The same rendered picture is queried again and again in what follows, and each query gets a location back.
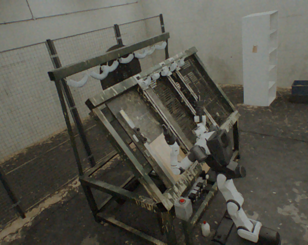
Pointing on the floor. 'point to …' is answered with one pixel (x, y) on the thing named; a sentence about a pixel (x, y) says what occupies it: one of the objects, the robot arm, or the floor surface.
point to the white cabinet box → (260, 57)
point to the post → (188, 232)
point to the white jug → (205, 229)
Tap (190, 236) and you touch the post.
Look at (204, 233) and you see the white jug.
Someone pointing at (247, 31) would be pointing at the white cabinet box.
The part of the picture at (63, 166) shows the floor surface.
